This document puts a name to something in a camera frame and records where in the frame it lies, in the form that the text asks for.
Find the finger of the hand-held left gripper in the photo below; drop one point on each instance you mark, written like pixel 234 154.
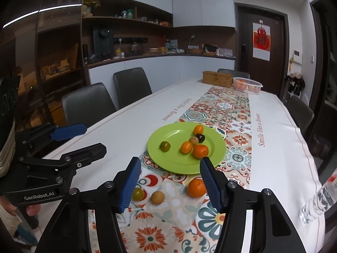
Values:
pixel 68 132
pixel 87 154

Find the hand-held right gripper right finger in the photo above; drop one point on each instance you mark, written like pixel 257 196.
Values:
pixel 212 187

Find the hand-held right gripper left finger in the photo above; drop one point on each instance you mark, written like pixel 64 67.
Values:
pixel 130 187

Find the orange mandarin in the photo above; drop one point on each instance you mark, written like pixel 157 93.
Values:
pixel 198 130
pixel 197 188
pixel 186 147

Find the large orange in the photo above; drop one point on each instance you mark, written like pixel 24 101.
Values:
pixel 200 152

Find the green plate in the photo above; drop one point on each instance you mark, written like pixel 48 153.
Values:
pixel 173 163

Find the brown round kiwi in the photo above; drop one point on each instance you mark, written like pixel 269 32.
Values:
pixel 194 140
pixel 157 197

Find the dark purple plum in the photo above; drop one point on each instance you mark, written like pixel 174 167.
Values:
pixel 201 137

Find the green tangerine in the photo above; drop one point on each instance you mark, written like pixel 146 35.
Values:
pixel 139 194
pixel 165 146

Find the person's left hand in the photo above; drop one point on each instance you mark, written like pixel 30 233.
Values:
pixel 33 210

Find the grey dining chair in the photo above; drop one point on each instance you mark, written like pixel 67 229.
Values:
pixel 133 87
pixel 300 113
pixel 87 102

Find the patterned table runner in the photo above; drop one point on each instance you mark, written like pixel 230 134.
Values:
pixel 163 232

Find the glass display cabinet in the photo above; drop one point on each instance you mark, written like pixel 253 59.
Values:
pixel 52 66

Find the yellow bottle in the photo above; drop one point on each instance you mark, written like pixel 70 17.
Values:
pixel 118 52

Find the clear plastic water bottle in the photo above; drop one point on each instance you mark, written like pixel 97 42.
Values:
pixel 316 203

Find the white plastic basket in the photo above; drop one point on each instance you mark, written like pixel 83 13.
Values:
pixel 248 87

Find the woven wooden box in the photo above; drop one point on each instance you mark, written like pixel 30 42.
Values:
pixel 217 79

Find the glass coffee press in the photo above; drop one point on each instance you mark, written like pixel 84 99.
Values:
pixel 137 48

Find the white counter cabinet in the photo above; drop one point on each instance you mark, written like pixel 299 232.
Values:
pixel 168 68

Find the yellow flowers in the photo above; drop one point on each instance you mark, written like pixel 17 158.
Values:
pixel 92 4

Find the dark brown door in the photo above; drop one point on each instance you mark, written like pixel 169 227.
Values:
pixel 276 71

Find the pile of bags and clothes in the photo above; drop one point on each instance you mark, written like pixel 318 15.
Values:
pixel 295 83

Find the woven tray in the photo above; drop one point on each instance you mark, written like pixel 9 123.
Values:
pixel 194 50

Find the white desk lamp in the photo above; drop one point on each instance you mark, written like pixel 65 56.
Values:
pixel 191 40

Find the red and white wall poster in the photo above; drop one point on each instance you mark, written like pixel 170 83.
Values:
pixel 262 42

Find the white wall intercom panel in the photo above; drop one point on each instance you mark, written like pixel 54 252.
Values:
pixel 297 57

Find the white wall cabinets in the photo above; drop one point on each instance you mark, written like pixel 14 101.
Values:
pixel 200 5

